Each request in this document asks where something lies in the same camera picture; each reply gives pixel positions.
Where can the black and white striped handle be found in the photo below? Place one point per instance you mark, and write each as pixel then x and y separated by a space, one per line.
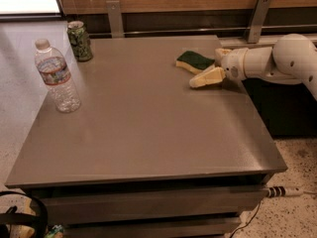
pixel 283 191

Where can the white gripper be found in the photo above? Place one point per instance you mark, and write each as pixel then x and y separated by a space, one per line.
pixel 234 64

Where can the metal wall rail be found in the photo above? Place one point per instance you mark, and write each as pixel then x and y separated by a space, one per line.
pixel 225 32

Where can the green packet on floor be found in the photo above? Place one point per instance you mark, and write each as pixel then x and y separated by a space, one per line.
pixel 56 232

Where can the green soda can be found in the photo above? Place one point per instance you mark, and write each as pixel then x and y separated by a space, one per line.
pixel 79 41

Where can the grey drawer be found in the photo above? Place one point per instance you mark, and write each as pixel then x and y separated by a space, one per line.
pixel 152 204
pixel 170 229

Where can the green and yellow sponge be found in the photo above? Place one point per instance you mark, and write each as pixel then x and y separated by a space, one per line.
pixel 193 62

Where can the left metal wall bracket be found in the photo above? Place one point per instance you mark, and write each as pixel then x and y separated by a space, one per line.
pixel 115 18

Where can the right metal wall bracket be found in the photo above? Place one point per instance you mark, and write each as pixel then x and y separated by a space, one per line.
pixel 254 30

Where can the metal wall bracket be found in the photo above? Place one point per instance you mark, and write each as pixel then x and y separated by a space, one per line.
pixel 115 18
pixel 254 30

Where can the clear plastic water bottle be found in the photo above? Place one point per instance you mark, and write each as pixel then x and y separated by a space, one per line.
pixel 56 75

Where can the upper grey drawer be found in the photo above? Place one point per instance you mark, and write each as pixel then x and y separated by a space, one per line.
pixel 152 204

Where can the grey drawer cabinet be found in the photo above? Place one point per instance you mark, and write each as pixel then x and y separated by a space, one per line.
pixel 140 127

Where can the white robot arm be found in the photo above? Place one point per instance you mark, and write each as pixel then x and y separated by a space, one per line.
pixel 292 60

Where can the lower grey drawer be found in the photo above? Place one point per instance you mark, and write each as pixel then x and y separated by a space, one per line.
pixel 170 229

